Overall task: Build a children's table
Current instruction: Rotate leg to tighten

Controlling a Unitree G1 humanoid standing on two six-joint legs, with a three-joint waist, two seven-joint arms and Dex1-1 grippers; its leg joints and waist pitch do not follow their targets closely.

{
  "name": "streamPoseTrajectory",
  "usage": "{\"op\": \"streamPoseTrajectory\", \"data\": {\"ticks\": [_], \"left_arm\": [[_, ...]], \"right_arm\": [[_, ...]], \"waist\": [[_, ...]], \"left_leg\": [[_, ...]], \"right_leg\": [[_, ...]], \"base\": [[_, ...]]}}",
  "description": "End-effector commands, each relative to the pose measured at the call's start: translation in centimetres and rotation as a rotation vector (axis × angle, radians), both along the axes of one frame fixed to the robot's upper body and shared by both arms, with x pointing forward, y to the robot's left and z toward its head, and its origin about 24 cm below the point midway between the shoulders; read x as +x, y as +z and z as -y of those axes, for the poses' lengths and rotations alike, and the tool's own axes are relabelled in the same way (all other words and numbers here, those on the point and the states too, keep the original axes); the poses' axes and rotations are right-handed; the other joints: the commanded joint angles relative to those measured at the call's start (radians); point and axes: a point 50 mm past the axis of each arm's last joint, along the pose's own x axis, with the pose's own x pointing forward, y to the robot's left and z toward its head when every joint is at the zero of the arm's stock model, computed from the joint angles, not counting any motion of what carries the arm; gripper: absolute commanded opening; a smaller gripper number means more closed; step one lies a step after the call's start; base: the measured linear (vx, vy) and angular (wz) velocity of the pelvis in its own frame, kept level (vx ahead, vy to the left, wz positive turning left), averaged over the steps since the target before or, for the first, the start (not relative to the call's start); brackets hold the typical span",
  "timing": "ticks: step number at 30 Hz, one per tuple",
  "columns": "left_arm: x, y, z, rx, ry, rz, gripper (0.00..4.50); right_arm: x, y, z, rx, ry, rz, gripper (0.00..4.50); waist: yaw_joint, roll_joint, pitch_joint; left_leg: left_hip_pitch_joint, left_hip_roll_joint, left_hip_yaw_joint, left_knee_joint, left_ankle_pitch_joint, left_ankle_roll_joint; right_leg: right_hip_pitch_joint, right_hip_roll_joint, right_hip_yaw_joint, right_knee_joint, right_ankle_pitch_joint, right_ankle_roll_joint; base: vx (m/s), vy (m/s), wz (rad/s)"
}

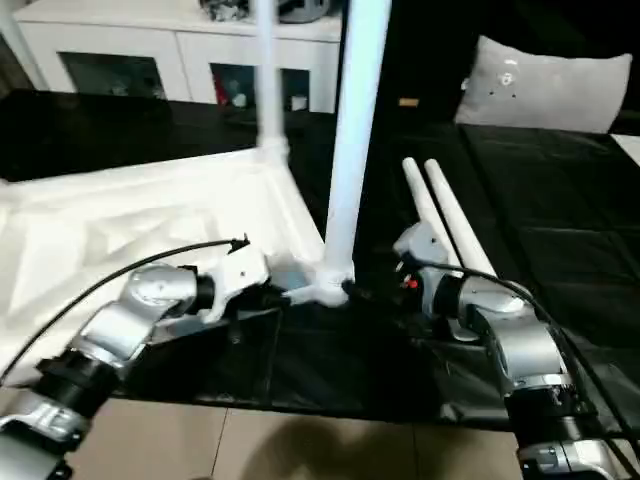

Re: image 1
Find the crumpled patterned bag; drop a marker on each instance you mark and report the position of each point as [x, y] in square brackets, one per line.
[217, 9]

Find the black cabinet with gold label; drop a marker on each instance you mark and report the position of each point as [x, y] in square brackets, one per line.
[425, 55]

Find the grey pillow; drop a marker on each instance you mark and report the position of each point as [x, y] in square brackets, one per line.
[545, 85]

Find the grey curtain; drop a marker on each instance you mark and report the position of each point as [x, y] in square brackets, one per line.
[15, 65]

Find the black mat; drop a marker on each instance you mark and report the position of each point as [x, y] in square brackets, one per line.
[550, 200]

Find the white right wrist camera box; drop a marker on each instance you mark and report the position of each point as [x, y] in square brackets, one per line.
[427, 245]

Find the small white cup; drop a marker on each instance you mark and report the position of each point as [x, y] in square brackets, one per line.
[240, 99]
[298, 103]

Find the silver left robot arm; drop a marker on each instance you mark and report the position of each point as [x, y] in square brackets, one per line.
[130, 310]

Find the white plastic table top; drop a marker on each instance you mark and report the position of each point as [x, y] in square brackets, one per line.
[125, 215]

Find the white sideboard with glass doors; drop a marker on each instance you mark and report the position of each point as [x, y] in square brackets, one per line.
[150, 45]

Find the white plastic table leg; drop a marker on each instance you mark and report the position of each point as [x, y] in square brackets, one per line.
[422, 200]
[357, 125]
[270, 75]
[455, 215]

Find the white flat board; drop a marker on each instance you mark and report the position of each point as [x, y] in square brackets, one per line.
[629, 147]

